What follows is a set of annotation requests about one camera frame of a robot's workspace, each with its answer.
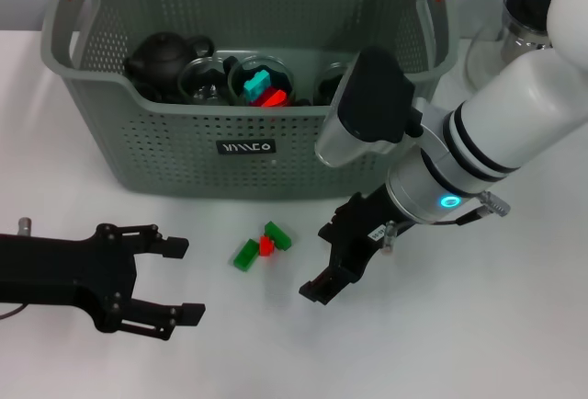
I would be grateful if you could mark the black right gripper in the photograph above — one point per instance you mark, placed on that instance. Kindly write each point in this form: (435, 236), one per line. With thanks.
(358, 229)

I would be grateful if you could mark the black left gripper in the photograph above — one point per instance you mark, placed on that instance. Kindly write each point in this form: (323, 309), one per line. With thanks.
(69, 270)

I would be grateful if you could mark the bright red slope brick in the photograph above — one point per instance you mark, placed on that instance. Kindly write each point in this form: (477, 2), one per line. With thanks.
(275, 99)

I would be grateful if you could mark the dark red curved brick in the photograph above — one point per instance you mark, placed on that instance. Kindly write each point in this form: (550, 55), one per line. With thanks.
(262, 99)

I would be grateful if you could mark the teal square building plate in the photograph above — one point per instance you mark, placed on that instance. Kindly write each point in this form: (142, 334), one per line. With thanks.
(255, 85)

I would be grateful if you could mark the grey-green perforated storage bin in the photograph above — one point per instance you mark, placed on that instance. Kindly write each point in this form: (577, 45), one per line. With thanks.
(184, 155)

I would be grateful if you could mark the long green building brick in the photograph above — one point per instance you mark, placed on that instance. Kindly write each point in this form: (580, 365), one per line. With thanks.
(278, 235)

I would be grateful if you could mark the small red building brick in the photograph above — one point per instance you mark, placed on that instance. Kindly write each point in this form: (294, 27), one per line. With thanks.
(265, 246)

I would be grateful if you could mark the small green building brick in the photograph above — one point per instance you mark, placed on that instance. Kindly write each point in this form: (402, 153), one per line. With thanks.
(245, 255)

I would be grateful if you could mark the black clay teapot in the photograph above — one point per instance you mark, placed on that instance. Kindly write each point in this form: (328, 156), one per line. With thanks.
(161, 56)

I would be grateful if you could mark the glass pitcher black lid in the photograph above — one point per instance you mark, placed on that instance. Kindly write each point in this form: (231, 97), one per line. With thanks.
(523, 36)

